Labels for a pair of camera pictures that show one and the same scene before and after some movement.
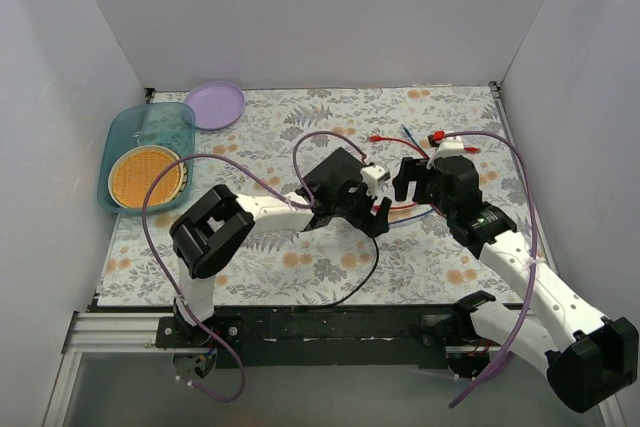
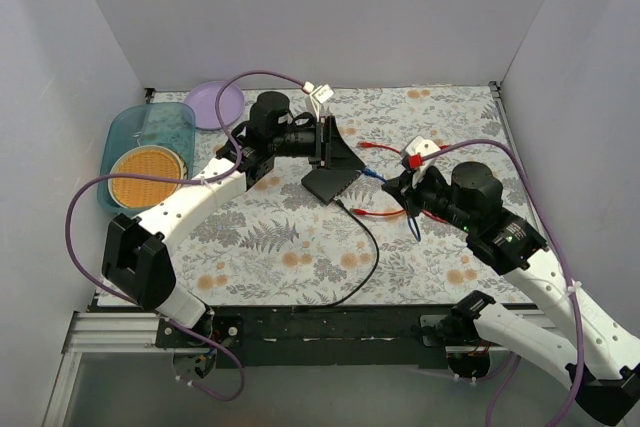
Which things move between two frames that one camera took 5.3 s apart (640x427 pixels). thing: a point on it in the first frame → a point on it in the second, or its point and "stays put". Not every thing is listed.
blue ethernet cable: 426,213 → 369,171
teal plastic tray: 170,125 stays put
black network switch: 337,168 stays put
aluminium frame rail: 113,332 stays put
